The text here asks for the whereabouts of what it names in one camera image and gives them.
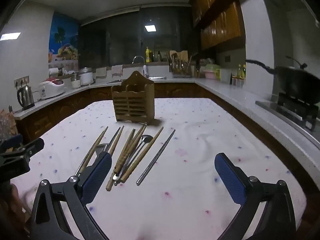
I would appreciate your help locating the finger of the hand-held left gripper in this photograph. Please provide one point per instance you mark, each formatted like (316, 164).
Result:
(32, 147)
(12, 141)

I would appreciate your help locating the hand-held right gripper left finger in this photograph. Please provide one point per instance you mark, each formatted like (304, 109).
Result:
(97, 175)

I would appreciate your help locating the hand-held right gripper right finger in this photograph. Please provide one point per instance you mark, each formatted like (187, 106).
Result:
(231, 177)

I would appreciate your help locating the metal fork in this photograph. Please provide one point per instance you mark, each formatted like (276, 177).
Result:
(101, 147)

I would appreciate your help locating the metal spoon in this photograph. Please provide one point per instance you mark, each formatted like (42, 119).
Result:
(147, 138)

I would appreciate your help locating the wooden utensil holder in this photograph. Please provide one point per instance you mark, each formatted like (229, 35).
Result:
(132, 100)

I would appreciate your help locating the dish rack with utensils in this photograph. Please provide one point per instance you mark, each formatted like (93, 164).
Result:
(181, 70)

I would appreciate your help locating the floral patterned cloth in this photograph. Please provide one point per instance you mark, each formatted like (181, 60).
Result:
(7, 125)

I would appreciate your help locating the steel electric kettle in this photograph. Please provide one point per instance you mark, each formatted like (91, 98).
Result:
(25, 97)

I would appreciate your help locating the white floral tablecloth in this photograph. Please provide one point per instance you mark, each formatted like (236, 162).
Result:
(190, 155)

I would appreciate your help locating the white and red rice cooker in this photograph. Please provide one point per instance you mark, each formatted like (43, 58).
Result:
(51, 88)

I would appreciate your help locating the wooden lower cabinets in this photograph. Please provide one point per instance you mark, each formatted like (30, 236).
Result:
(75, 102)

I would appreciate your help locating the wooden cabinets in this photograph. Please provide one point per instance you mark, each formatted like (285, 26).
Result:
(217, 12)
(75, 102)

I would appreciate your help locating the small white container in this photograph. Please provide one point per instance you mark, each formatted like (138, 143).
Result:
(75, 82)

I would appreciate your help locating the steel cooking pot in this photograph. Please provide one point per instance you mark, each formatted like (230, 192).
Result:
(86, 76)

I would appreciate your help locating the gas stove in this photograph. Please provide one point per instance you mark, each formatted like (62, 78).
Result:
(295, 107)

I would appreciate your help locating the row of spice jars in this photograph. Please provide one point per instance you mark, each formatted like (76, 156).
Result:
(237, 82)

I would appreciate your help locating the hanging dish cloth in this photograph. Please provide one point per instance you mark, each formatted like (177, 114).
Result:
(117, 70)
(101, 72)

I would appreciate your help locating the white plastic jug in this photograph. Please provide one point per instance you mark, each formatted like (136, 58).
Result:
(225, 75)

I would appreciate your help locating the pink plastic basin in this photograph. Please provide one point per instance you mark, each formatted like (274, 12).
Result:
(211, 75)

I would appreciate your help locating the yellow oil bottle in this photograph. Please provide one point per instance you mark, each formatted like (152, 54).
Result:
(244, 71)
(239, 71)

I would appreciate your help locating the knife block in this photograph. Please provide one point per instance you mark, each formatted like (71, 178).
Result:
(197, 72)

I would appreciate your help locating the green plastic basin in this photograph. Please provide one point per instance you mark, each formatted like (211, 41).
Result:
(212, 67)

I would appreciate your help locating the steel kitchen sink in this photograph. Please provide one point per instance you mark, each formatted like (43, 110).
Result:
(157, 78)

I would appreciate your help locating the white faucet filter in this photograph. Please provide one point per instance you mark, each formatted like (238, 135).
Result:
(145, 70)

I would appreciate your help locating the black wok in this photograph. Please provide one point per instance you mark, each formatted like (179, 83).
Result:
(297, 82)

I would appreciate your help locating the chrome sink faucet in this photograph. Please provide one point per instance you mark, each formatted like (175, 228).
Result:
(138, 57)

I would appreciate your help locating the wooden cutting board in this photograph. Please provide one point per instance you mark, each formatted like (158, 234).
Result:
(182, 53)

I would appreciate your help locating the dark bottle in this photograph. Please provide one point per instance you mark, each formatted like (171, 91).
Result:
(158, 56)

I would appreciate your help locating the dark kitchen window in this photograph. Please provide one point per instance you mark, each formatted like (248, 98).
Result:
(120, 40)

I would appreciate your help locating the wooden upper cabinets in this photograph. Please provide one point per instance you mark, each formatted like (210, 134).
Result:
(217, 12)

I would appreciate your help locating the wall socket strip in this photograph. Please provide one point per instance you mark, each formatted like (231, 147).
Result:
(21, 81)

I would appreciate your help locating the tropical fruit wall poster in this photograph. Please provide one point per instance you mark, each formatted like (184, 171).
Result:
(63, 42)

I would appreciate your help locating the dark wall socket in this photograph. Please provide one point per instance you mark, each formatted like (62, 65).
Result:
(227, 58)

